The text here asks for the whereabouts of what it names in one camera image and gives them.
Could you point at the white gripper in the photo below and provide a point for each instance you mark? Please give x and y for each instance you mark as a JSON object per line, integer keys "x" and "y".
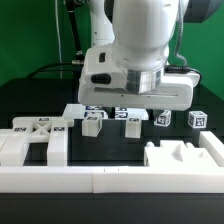
{"x": 107, "y": 84}

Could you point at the white chair seat part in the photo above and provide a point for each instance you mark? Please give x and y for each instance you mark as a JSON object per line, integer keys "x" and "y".
{"x": 176, "y": 153}

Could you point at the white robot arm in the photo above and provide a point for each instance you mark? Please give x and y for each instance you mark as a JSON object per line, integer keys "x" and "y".
{"x": 133, "y": 70}

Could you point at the white right fence bar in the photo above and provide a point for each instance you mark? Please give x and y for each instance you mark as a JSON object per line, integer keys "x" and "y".
{"x": 213, "y": 145}

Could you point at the white fence bar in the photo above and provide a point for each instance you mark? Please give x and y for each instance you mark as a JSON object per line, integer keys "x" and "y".
{"x": 110, "y": 180}
{"x": 213, "y": 145}

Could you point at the white front fence bar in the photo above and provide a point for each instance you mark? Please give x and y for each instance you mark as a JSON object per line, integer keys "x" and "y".
{"x": 110, "y": 180}

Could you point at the white marker base plate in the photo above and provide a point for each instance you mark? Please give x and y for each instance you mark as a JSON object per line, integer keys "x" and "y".
{"x": 78, "y": 111}

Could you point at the white chair back frame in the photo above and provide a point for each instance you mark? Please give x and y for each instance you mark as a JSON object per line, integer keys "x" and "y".
{"x": 15, "y": 142}

